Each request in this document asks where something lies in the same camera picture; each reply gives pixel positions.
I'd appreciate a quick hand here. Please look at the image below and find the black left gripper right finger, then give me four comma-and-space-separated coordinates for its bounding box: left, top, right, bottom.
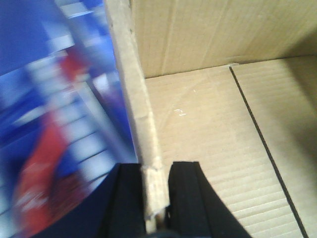
168, 162, 250, 238

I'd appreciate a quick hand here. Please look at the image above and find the red snack package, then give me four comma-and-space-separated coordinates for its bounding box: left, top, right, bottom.
12, 49, 82, 236

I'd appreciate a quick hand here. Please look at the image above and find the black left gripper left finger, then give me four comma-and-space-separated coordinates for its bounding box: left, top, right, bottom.
35, 163, 146, 238

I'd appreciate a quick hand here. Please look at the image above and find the brown cardboard carton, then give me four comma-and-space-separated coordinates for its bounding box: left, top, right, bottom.
105, 0, 317, 238

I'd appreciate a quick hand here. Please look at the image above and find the blue plastic bin below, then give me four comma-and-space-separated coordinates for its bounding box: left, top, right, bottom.
0, 0, 137, 216

